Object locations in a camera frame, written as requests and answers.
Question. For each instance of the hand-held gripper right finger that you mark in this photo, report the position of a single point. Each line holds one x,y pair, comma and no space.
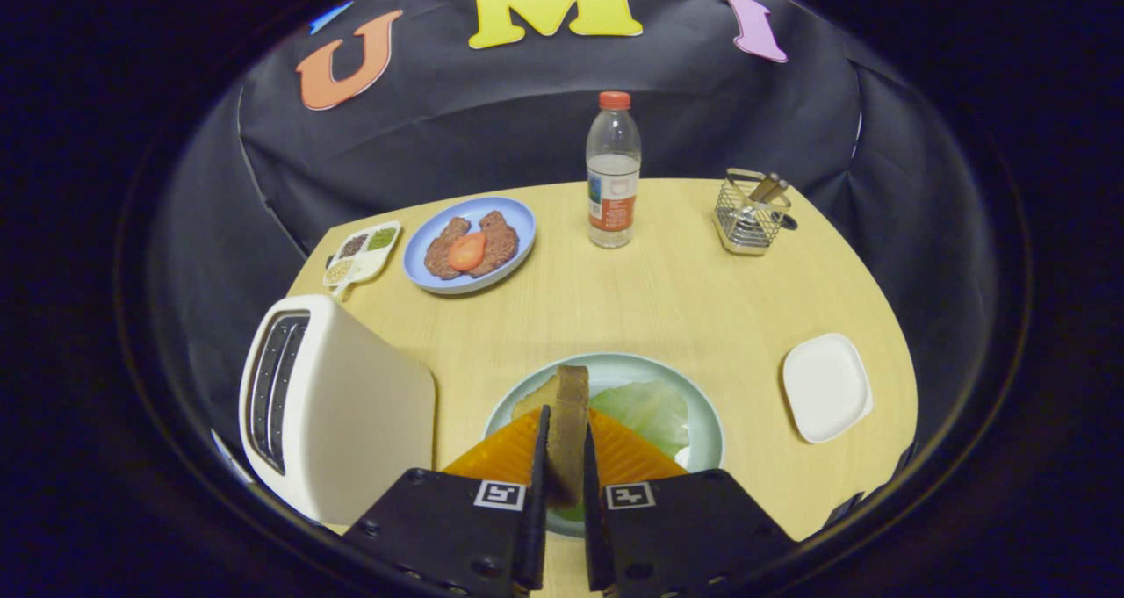
594,528

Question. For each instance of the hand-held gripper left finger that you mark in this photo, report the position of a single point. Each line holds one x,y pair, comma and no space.
538,510

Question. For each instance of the brown toast slice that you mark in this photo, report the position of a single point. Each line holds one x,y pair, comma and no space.
569,431

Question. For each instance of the green lettuce leaf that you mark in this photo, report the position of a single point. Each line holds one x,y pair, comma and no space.
650,414

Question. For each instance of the bread slice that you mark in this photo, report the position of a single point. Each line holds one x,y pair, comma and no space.
531,400

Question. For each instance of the pale green plate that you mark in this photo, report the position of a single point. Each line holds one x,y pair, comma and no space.
632,370

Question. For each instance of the white toaster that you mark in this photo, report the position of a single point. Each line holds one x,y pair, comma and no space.
369,422

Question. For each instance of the red tomato slice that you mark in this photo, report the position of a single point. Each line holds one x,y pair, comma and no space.
466,252

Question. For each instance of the white square plate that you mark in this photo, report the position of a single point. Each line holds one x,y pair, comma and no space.
825,387

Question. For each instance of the blue plate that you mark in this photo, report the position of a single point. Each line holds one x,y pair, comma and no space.
511,216

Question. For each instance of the white divided seasoning tray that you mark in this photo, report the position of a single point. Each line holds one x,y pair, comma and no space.
364,255

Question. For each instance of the clear plastic water bottle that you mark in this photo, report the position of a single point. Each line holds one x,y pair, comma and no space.
613,194

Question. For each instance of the black table grommet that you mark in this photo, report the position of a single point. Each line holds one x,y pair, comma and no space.
788,221

